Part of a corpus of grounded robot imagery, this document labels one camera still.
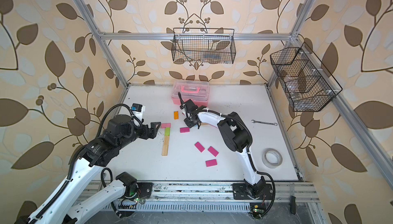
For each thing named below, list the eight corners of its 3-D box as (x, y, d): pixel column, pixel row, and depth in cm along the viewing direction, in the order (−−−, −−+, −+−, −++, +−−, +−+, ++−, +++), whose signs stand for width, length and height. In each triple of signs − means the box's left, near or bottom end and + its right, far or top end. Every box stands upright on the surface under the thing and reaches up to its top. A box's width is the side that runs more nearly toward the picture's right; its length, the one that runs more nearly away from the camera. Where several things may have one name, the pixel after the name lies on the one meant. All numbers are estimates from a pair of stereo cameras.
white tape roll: (263, 168, 83) (266, 166, 80) (259, 150, 90) (261, 148, 86) (281, 168, 83) (285, 166, 80) (276, 150, 90) (279, 148, 86)
